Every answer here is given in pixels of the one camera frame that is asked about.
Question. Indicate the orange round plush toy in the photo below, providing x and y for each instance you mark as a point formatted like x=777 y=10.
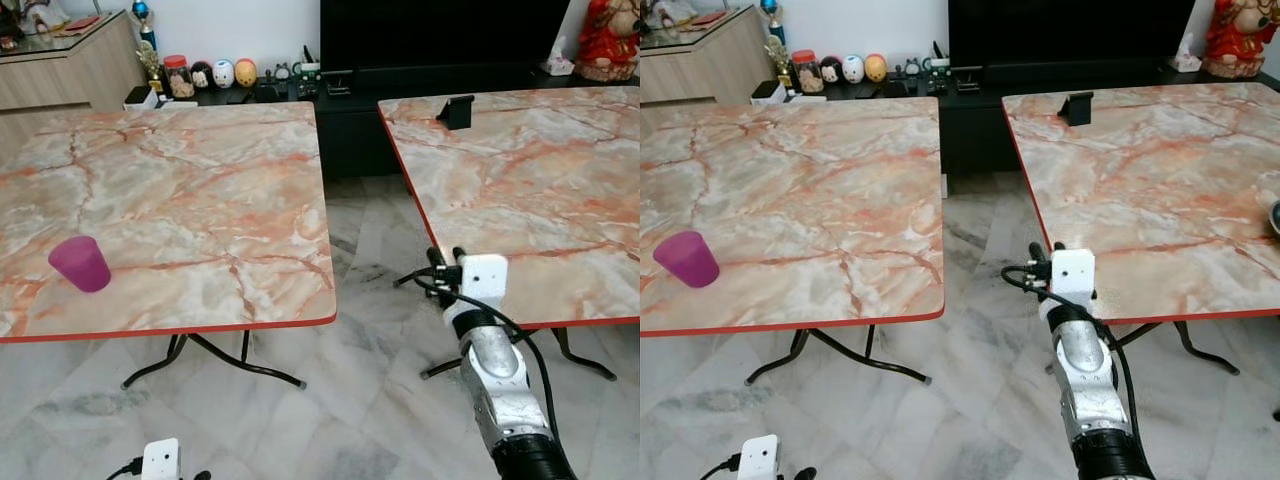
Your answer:
x=875 y=67
x=245 y=72

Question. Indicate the flat red box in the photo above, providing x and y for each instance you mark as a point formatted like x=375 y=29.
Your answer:
x=81 y=22
x=709 y=18

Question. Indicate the dark bowl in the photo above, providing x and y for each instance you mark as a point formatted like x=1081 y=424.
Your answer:
x=1275 y=217

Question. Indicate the red robed statue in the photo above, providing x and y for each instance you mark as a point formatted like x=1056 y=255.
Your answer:
x=1240 y=42
x=608 y=45

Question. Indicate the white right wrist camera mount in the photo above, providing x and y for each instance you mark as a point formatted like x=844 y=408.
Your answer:
x=485 y=278
x=1072 y=272

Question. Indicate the small gold trophy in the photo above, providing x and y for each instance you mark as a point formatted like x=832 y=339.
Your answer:
x=153 y=68
x=778 y=64

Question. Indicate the small grey figurine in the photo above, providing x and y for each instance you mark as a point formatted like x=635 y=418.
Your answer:
x=282 y=72
x=912 y=68

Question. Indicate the teal and gold trophy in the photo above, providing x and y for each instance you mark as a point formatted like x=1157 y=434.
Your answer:
x=142 y=14
x=771 y=12

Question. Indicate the green and white mug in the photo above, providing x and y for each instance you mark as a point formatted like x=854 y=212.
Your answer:
x=938 y=68
x=309 y=72

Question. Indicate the small white ornament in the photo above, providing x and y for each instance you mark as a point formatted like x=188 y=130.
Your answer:
x=559 y=66
x=1186 y=62

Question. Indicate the white round plush toy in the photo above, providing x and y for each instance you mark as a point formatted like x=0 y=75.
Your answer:
x=853 y=69
x=223 y=74

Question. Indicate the small black device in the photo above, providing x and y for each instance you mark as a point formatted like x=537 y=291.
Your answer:
x=900 y=88
x=272 y=92

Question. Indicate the dark phone stand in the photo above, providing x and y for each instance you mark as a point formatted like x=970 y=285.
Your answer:
x=1078 y=108
x=458 y=112

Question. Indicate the purple plastic cup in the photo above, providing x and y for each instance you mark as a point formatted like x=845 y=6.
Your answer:
x=80 y=265
x=687 y=260

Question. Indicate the black round plush toy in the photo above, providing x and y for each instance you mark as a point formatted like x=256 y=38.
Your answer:
x=831 y=71
x=201 y=76

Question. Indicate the small white box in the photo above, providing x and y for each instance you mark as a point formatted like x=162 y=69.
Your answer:
x=770 y=91
x=145 y=96

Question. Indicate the clear jar with red lid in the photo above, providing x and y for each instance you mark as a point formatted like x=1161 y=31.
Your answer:
x=179 y=80
x=806 y=75

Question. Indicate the black television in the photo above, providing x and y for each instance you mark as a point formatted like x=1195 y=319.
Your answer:
x=1070 y=32
x=440 y=35

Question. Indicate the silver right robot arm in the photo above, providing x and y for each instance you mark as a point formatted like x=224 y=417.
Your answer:
x=1085 y=375
x=495 y=380

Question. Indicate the light wooden cabinet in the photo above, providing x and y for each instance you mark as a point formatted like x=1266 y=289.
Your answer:
x=700 y=70
x=70 y=75

